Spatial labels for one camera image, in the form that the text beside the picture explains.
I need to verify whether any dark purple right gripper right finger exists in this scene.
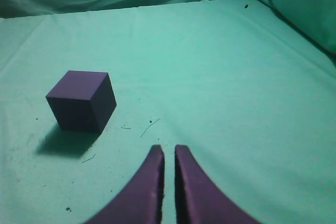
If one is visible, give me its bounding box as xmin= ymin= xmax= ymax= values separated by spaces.
xmin=174 ymin=145 xmax=259 ymax=223

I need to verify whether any green table cloth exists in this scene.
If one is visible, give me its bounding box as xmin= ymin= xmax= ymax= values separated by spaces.
xmin=1 ymin=0 xmax=335 ymax=223

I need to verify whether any dark purple cube block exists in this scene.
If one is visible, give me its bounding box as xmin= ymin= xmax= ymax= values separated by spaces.
xmin=46 ymin=70 xmax=117 ymax=134

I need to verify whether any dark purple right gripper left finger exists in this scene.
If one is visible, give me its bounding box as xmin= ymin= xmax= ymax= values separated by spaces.
xmin=86 ymin=145 xmax=165 ymax=223

